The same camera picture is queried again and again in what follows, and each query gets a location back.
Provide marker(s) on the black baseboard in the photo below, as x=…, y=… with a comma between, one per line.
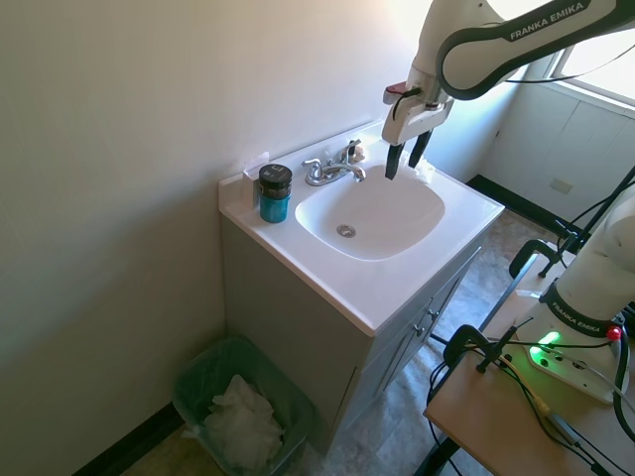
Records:
x=521, y=201
x=129, y=441

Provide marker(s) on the black C-clamp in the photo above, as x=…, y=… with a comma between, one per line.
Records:
x=464, y=335
x=526, y=248

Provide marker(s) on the grey vanity cabinet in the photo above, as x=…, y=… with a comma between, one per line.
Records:
x=297, y=337

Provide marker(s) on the red black wrist camera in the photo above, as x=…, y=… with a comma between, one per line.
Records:
x=397, y=89

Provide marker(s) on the beige wall outlet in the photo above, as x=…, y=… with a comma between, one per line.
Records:
x=561, y=186

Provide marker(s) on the white vanity sink top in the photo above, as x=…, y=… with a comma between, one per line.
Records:
x=387, y=297

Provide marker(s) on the small beige soap piece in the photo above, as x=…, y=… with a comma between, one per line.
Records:
x=360, y=152

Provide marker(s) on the teal jar with black lid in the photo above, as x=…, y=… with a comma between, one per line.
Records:
x=274, y=205

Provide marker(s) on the light wooden table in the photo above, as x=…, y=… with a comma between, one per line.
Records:
x=476, y=406

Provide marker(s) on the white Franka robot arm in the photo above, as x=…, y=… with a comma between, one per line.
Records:
x=496, y=54

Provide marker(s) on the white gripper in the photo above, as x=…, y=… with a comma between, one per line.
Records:
x=404, y=124

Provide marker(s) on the green trash bin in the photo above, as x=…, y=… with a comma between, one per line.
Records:
x=198, y=367

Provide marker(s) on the bright window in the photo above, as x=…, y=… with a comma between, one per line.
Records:
x=605, y=59

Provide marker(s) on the white tissue pile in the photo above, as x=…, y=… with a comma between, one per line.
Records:
x=243, y=421

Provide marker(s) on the metal cabinet knob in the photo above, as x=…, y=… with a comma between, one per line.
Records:
x=432, y=313
x=419, y=329

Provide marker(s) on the chrome sink drain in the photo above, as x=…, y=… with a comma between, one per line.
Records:
x=346, y=230

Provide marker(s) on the red stop button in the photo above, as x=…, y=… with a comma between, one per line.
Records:
x=615, y=333

